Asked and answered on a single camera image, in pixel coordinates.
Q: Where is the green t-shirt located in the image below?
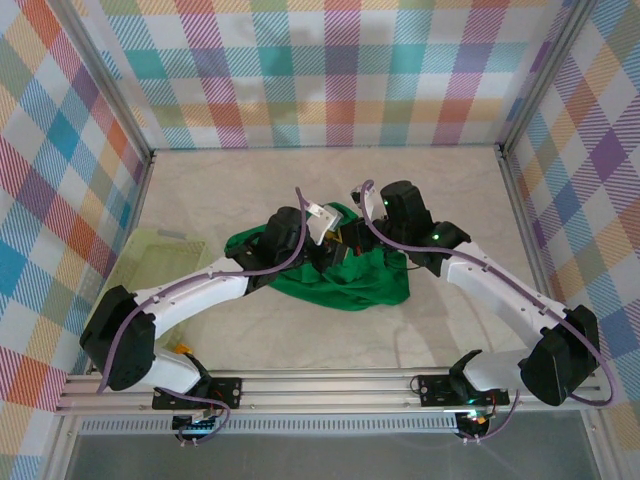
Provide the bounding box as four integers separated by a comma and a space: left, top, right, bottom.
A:
223, 199, 412, 313

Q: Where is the light green plastic basket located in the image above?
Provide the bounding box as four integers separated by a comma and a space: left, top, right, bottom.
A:
87, 227, 209, 346

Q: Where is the grey metal sheet panel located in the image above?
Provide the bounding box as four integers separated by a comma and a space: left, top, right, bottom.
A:
64, 432, 604, 480

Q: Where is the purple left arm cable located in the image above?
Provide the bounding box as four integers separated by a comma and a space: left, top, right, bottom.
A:
97, 187, 311, 449

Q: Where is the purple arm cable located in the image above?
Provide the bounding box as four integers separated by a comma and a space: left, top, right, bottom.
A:
97, 187, 311, 449
359, 178, 619, 446

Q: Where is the aluminium mounting rail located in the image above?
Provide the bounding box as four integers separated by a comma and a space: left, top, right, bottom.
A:
54, 367, 604, 416

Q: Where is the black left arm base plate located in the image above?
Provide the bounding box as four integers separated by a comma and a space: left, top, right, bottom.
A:
151, 375, 245, 411

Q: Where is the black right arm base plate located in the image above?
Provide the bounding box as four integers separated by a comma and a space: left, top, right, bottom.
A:
417, 372, 511, 407

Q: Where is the grey slotted cable duct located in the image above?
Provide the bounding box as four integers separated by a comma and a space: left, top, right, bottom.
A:
78, 418, 460, 435

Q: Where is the aluminium frame post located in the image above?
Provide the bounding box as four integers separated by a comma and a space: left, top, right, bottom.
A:
497, 0, 604, 161
47, 0, 156, 166

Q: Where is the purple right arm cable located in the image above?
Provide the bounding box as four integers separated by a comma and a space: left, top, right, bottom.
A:
359, 178, 619, 446

